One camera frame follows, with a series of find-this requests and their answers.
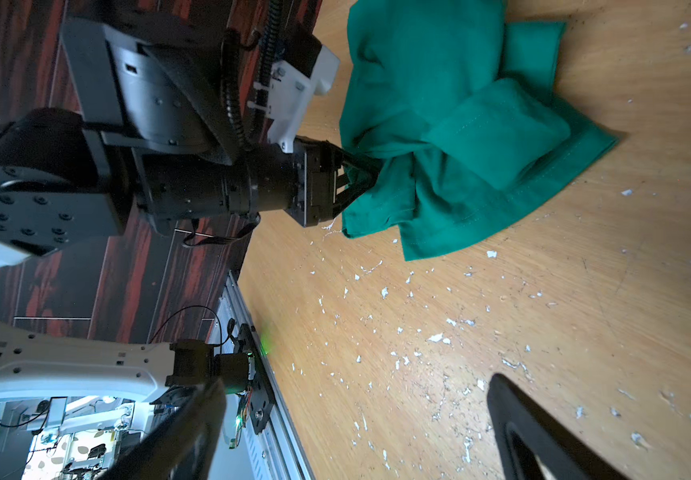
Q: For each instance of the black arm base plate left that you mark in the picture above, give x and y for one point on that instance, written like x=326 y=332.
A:
x=259 y=398

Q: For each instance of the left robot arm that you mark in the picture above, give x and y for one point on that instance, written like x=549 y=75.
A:
x=161 y=130

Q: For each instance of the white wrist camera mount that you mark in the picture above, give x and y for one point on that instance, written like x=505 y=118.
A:
x=289 y=94

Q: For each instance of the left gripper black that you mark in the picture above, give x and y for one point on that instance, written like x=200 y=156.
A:
x=323 y=192

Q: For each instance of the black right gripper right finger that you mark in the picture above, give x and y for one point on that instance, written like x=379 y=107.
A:
x=530 y=440

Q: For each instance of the aluminium front rail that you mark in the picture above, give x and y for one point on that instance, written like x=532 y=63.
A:
x=259 y=439

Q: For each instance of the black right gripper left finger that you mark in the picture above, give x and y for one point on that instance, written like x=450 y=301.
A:
x=189 y=437

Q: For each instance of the green cloth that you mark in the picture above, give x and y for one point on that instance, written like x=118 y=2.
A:
x=455 y=107

